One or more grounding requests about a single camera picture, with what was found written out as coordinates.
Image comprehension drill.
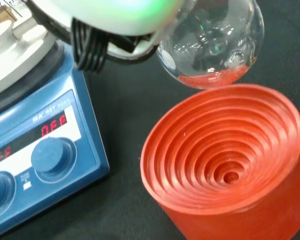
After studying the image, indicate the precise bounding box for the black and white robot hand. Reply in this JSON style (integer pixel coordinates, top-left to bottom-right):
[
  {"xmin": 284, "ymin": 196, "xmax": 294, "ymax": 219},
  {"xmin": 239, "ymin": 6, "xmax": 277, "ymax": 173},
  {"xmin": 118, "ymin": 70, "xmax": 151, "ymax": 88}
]
[{"xmin": 22, "ymin": 0, "xmax": 188, "ymax": 74}]

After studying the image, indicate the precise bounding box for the black bench cloth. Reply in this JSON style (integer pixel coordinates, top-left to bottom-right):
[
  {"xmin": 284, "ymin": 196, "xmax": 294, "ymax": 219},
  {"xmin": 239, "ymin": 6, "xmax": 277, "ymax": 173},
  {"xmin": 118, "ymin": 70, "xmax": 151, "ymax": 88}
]
[{"xmin": 0, "ymin": 0, "xmax": 300, "ymax": 240}]

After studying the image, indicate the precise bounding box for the blue-base heater with steel plate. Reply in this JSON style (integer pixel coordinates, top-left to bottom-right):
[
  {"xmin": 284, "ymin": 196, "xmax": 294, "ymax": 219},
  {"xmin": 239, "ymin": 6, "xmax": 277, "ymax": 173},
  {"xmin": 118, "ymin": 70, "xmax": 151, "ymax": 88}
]
[{"xmin": 0, "ymin": 17, "xmax": 111, "ymax": 240}]

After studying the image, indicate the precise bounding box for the brown cardboard box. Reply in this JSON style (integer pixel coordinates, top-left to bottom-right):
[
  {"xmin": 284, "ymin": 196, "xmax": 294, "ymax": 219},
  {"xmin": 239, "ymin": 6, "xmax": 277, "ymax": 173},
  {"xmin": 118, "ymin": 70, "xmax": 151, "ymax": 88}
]
[{"xmin": 0, "ymin": 4, "xmax": 18, "ymax": 28}]

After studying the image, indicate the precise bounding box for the orange-red ribbed flask ring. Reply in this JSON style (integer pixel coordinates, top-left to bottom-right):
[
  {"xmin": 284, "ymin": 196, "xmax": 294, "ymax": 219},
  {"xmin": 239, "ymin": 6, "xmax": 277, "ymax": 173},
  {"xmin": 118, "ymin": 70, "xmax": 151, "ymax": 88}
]
[{"xmin": 139, "ymin": 83, "xmax": 300, "ymax": 240}]

